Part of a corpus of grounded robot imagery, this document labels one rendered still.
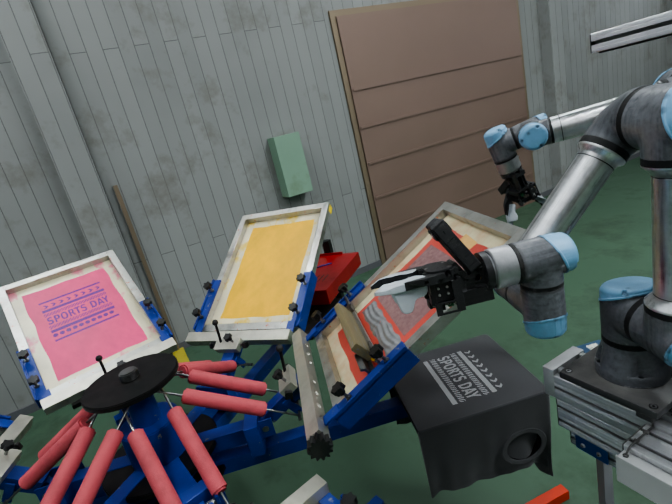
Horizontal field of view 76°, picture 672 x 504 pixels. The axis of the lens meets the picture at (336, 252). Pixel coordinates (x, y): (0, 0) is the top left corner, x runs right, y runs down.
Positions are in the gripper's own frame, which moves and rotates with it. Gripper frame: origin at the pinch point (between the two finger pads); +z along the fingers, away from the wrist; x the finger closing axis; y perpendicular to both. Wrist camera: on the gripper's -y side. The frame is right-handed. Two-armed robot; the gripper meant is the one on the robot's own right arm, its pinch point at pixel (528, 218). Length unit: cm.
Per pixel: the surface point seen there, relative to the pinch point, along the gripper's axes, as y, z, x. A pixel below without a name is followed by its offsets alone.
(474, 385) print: 8, 42, -47
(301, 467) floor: -87, 109, -153
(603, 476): 14, 108, -20
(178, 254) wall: -325, -15, -208
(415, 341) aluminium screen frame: 29, 0, -59
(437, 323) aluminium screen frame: 29, -1, -51
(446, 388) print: 5, 39, -56
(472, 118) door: -464, 55, 204
